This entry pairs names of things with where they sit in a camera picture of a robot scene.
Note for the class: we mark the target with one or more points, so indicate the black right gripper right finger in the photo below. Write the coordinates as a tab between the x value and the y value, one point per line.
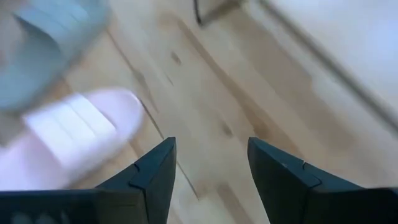
280	186

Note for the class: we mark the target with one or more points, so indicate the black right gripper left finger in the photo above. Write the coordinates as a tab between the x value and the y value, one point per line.
149	186

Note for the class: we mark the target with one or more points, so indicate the pink rubber slide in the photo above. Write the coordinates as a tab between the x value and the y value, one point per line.
77	133

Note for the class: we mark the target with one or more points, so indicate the light grey rubber slide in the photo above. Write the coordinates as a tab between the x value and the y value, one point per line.
37	56

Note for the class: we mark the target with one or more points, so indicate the black metal wooden shelf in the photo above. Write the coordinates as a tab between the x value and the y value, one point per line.
203	17

